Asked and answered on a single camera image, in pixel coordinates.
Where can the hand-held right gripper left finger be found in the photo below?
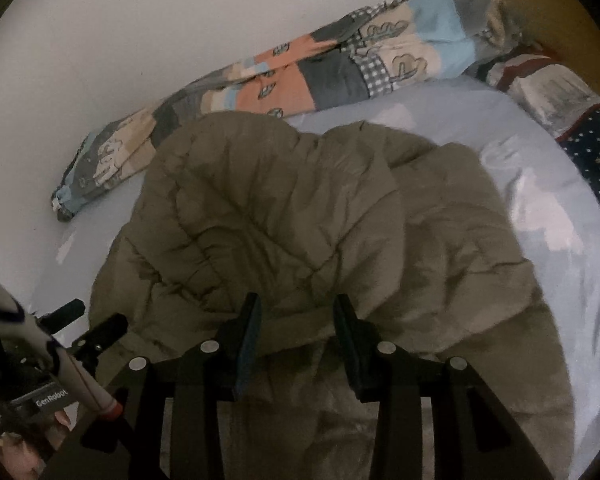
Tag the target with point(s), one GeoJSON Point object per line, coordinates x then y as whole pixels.
{"type": "Point", "coordinates": [247, 345]}

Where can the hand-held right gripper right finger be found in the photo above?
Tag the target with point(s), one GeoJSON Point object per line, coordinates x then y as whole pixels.
{"type": "Point", "coordinates": [347, 350]}

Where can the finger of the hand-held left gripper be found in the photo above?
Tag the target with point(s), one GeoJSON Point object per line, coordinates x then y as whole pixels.
{"type": "Point", "coordinates": [65, 310]}
{"type": "Point", "coordinates": [100, 332]}

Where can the olive puffer jacket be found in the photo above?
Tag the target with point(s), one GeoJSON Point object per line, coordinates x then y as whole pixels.
{"type": "Point", "coordinates": [280, 210]}

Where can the person's left hand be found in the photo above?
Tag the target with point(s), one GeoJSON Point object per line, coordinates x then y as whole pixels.
{"type": "Point", "coordinates": [27, 460]}

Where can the light blue bed sheet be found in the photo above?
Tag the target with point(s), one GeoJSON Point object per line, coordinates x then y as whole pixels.
{"type": "Point", "coordinates": [555, 240]}

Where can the patchwork cartoon quilt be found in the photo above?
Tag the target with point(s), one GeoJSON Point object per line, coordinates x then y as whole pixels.
{"type": "Point", "coordinates": [330, 75]}

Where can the white pillow with red trim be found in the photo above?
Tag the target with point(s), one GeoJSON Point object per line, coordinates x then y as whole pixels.
{"type": "Point", "coordinates": [555, 90]}

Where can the wooden headboard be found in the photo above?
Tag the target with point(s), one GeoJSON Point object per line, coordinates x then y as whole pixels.
{"type": "Point", "coordinates": [555, 10]}

